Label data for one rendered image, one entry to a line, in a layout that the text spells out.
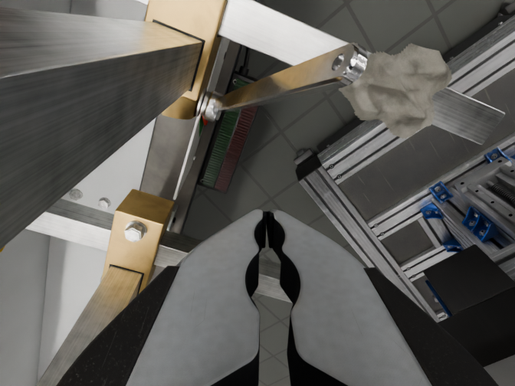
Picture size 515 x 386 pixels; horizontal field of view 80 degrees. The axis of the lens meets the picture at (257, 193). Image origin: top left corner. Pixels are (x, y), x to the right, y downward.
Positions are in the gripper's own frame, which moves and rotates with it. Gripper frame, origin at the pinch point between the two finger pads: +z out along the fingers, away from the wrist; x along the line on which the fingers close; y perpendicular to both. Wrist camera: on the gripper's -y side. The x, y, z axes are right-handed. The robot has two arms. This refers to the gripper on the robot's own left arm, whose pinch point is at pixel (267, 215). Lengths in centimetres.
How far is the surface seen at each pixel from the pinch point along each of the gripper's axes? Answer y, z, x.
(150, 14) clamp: -7.8, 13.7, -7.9
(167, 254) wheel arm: 15.4, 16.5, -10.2
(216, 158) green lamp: 9.2, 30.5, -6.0
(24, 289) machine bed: 36, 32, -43
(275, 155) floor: 35, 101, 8
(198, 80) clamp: -3.5, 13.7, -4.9
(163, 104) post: -3.4, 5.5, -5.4
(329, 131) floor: 25, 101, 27
